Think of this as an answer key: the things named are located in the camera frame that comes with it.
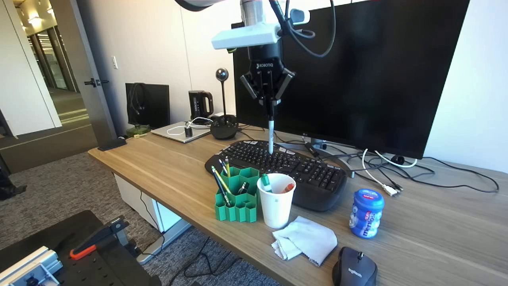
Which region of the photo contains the black box against wall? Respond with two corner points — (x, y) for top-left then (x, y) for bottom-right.
(126, 81), (172, 131)

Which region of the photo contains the black webcam on stand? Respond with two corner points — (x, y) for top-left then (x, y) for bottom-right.
(210, 67), (242, 142)

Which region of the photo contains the dark grey computer mouse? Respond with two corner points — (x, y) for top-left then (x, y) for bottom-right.
(332, 245), (380, 286)

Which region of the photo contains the black electric kettle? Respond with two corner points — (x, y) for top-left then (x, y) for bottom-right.
(188, 89), (215, 121)

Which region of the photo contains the black marker white barrel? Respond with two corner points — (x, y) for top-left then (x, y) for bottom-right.
(267, 116), (277, 156)

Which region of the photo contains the green plastic pen holder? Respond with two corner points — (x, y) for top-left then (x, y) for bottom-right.
(213, 166), (263, 224)

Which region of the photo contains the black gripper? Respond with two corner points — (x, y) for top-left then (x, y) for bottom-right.
(240, 45), (297, 121)

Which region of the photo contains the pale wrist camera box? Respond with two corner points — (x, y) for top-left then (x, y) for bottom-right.
(212, 23), (283, 53)

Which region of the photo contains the black ergonomic keyboard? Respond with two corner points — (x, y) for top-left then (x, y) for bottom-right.
(204, 139), (351, 215)

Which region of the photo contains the silver closed laptop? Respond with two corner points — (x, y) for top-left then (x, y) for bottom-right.
(150, 120), (213, 145)

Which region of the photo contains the white under-desk cabinet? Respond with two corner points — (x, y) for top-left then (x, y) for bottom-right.
(113, 174), (194, 236)

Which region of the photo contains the black clamp orange handle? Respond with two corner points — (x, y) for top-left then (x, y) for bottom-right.
(69, 215), (134, 263)

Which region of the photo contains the thin white looped cable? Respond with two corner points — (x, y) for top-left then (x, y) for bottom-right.
(166, 116), (213, 137)

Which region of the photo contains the white paper cup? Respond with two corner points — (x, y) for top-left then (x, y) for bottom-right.
(256, 172), (299, 231)

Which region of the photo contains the long black desk cable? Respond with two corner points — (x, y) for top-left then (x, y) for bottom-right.
(339, 140), (502, 196)

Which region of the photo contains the large black monitor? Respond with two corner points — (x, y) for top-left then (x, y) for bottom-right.
(231, 0), (472, 161)

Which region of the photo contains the black perforated work table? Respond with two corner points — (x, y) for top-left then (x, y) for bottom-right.
(0, 210), (164, 286)

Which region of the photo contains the short white cable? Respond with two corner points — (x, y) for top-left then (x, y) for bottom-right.
(374, 150), (420, 170)

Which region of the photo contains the black pencil gold print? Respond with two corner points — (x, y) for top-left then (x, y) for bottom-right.
(213, 174), (232, 208)

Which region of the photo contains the black stand foot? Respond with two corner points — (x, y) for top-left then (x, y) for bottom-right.
(0, 108), (29, 202)

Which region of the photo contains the white folded cloth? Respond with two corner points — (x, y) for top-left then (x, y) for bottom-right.
(270, 215), (340, 267)

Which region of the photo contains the aluminium extrusion profile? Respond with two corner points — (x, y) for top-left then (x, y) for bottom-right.
(0, 245), (64, 286)

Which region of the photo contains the white cable with plug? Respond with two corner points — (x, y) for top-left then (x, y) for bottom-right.
(361, 148), (404, 199)

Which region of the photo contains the blue mentos gum bottle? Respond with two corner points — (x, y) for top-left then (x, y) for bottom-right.
(348, 188), (386, 240)

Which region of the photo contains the black desk corner block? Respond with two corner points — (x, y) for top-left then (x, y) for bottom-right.
(97, 134), (129, 153)

